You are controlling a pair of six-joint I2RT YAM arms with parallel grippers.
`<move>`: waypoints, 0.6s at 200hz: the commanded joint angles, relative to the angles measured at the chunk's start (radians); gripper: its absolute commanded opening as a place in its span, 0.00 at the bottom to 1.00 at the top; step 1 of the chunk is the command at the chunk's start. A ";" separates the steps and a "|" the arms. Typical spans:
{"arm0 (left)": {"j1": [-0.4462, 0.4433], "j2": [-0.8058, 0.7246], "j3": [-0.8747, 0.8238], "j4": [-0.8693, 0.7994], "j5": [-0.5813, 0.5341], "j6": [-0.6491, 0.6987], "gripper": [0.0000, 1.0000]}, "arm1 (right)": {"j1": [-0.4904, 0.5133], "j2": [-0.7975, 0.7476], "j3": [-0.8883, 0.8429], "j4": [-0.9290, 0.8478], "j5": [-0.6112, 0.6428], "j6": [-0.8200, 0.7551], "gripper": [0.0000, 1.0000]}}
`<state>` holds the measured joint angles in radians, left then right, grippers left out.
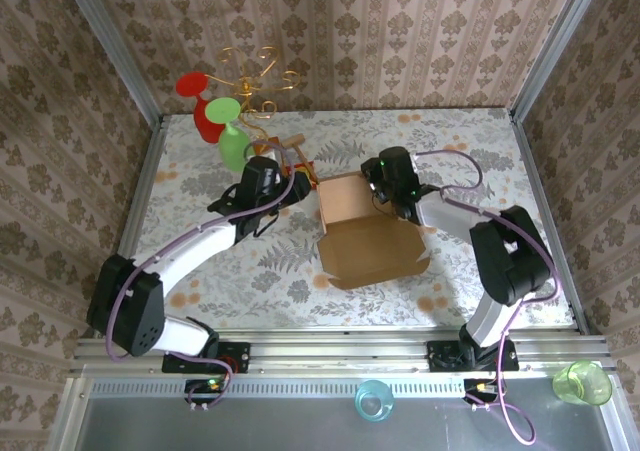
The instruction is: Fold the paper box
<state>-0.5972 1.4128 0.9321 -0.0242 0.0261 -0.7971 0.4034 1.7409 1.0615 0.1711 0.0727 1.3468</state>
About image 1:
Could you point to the clear blue plastic cup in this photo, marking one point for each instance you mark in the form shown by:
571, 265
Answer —
374, 401

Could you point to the perforated metal strip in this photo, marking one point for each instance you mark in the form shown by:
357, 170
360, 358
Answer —
300, 387

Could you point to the small wooden mallet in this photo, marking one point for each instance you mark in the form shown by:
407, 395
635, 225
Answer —
294, 141

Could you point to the aluminium table side rail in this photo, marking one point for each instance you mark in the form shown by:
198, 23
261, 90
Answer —
142, 186
535, 171

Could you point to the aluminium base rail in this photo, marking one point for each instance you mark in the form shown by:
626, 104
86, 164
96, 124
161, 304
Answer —
325, 351

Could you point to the brown cardboard paper box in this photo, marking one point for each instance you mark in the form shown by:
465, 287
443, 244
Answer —
370, 251

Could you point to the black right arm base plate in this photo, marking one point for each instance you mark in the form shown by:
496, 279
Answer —
440, 356

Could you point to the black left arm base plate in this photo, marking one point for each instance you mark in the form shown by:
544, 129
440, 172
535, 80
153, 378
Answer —
240, 356

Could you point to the clear green plastic cup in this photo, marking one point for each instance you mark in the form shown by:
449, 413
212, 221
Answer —
582, 383

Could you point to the red plastic wine glass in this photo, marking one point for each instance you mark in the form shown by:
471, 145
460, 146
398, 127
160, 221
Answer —
192, 85

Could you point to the small black controller board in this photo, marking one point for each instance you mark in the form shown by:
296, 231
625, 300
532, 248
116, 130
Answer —
200, 386
472, 386

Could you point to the green plastic wine glass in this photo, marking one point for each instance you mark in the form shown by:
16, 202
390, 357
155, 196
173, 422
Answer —
222, 110

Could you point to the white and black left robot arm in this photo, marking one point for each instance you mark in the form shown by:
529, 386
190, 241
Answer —
200, 251

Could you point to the aluminium frame post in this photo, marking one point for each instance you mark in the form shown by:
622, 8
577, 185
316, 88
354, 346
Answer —
555, 46
116, 56

